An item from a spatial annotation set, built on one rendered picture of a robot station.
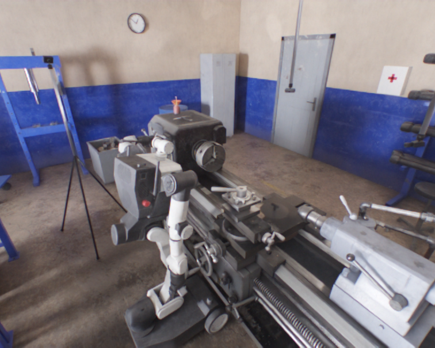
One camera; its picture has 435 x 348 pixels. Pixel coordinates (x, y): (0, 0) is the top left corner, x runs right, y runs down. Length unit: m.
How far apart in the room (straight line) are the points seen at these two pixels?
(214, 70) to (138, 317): 4.63
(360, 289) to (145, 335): 1.38
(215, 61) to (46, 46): 2.92
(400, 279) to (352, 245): 0.20
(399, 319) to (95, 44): 5.09
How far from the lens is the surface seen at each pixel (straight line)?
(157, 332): 2.02
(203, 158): 1.97
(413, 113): 4.27
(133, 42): 5.29
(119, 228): 1.43
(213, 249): 1.44
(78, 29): 5.12
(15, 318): 2.75
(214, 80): 5.46
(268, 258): 1.44
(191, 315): 2.05
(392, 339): 1.33
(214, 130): 2.17
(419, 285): 1.21
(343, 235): 1.27
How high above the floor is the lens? 1.89
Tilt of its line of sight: 27 degrees down
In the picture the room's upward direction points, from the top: straight up
